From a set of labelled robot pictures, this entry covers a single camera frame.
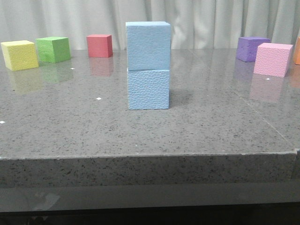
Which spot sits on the light blue foam cube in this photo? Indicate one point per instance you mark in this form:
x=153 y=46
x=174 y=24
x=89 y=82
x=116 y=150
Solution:
x=148 y=45
x=148 y=89

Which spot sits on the pink foam cube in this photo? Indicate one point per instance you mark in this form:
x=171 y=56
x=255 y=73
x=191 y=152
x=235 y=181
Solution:
x=273 y=59

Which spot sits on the yellow foam cube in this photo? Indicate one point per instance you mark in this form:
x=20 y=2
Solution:
x=19 y=55

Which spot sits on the grey curtain backdrop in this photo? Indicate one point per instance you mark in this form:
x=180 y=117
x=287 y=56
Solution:
x=196 y=24

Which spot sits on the left red foam cube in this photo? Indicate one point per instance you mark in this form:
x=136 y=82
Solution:
x=99 y=45

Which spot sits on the purple foam cube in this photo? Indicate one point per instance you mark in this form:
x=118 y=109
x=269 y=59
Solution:
x=247 y=48

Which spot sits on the orange foam cube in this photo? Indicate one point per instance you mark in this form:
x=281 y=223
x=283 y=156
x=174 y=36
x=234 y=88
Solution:
x=296 y=55

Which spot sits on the green foam cube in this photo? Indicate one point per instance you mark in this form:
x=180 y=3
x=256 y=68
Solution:
x=53 y=49

